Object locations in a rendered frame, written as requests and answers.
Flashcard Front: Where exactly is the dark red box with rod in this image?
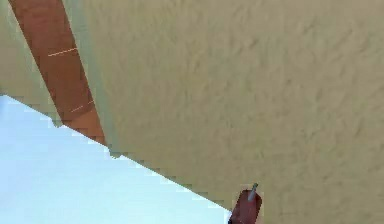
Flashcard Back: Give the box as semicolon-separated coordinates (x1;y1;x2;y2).
228;182;263;224

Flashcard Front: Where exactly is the brown wooden room door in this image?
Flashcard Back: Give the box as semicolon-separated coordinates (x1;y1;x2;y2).
7;0;108;147

